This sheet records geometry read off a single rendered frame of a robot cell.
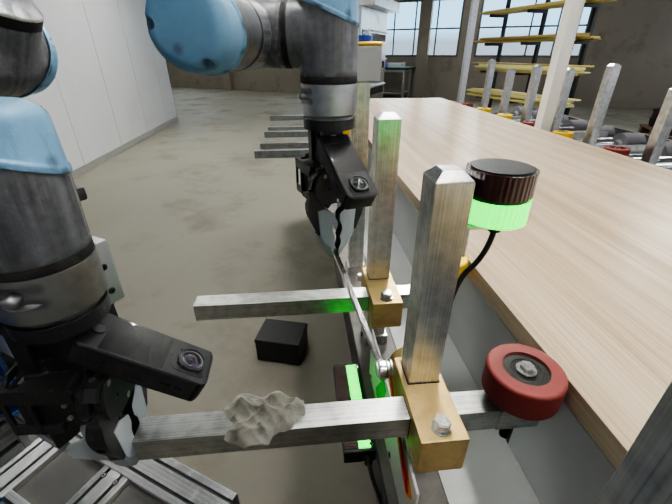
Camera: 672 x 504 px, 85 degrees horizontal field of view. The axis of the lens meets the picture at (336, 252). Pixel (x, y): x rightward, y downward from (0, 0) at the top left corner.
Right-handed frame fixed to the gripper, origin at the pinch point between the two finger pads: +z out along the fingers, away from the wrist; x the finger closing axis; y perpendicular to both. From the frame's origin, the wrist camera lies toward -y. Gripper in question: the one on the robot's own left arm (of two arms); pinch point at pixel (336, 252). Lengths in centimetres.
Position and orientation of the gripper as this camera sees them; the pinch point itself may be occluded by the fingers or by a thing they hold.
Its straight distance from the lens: 58.0
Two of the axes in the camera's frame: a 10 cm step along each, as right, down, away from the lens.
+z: 0.0, 8.8, 4.8
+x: -9.0, 2.1, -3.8
